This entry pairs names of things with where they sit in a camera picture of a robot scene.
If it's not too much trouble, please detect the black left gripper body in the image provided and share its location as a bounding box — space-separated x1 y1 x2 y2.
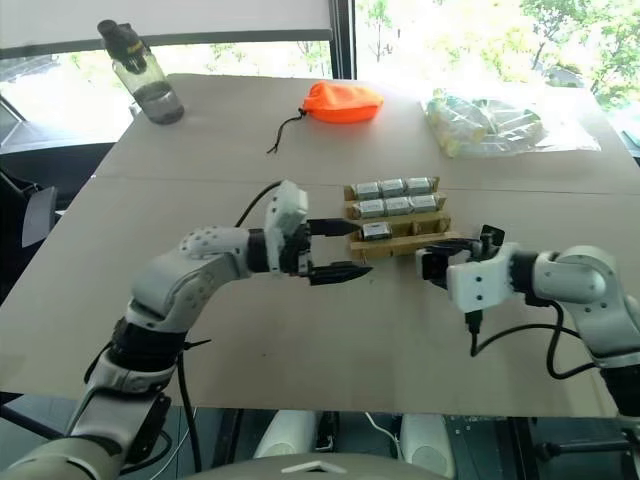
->
279 222 315 280

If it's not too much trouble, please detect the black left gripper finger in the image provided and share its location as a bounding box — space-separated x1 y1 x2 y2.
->
306 217 362 239
298 260 375 287

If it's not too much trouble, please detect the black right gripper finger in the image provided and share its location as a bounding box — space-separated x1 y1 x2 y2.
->
478 224 506 250
423 238 477 253

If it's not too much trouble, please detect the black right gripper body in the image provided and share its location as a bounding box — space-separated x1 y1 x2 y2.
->
414 243 482 292

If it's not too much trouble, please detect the wooden tray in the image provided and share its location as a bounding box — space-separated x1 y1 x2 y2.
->
342 174 464 263

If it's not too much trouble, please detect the clear plastic bag of packets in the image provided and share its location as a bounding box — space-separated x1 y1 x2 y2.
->
421 88 602 160

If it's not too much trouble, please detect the white rounded robot leg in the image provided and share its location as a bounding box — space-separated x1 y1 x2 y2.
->
398 412 457 479
253 409 318 462

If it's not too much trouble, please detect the grey robot torso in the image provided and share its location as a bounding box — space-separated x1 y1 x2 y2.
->
0 437 454 480

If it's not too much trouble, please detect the black equipment under table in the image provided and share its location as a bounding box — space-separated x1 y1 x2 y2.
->
443 413 640 480

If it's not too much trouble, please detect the clear bottle with black cap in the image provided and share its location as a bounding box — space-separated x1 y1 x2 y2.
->
97 18 186 126

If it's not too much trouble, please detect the white roller blind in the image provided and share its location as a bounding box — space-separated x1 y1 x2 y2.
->
0 0 334 52

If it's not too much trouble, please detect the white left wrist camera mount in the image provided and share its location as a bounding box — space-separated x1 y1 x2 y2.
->
263 179 310 275

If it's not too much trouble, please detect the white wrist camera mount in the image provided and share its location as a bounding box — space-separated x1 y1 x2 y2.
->
446 241 522 314
263 179 310 275

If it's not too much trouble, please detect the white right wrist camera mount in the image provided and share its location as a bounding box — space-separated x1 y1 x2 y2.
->
446 241 522 314

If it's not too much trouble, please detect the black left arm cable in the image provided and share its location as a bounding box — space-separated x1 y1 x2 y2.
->
174 180 284 474

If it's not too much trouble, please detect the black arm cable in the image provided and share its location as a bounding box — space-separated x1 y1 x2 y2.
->
464 299 609 380
174 180 284 474

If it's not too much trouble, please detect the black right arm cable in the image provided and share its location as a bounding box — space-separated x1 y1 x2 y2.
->
464 299 609 380

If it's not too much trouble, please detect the orange drawstring pouch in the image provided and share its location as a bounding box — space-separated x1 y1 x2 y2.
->
266 80 386 156

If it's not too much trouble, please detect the black window frame post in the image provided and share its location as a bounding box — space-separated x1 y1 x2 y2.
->
329 0 357 81

